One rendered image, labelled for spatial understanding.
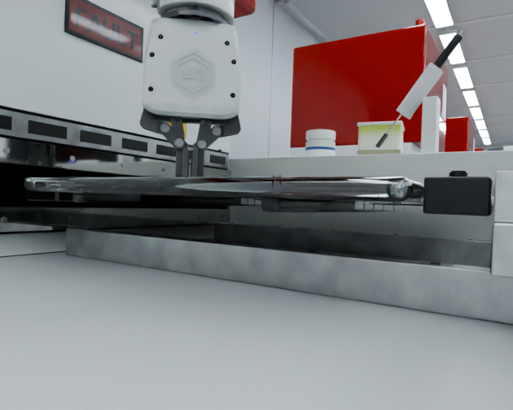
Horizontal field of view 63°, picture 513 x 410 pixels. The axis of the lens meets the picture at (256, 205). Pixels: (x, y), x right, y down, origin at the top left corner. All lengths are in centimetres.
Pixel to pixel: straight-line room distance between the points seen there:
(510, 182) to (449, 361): 10
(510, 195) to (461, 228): 37
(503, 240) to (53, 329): 23
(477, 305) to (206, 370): 18
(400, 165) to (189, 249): 37
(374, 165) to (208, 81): 31
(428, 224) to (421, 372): 45
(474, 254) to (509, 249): 31
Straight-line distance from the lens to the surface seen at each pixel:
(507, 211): 26
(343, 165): 67
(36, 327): 24
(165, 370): 18
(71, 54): 56
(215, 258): 36
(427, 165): 63
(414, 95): 68
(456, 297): 29
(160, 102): 44
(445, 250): 56
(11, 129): 51
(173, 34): 46
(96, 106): 57
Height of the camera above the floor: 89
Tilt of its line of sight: level
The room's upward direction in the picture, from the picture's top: 2 degrees clockwise
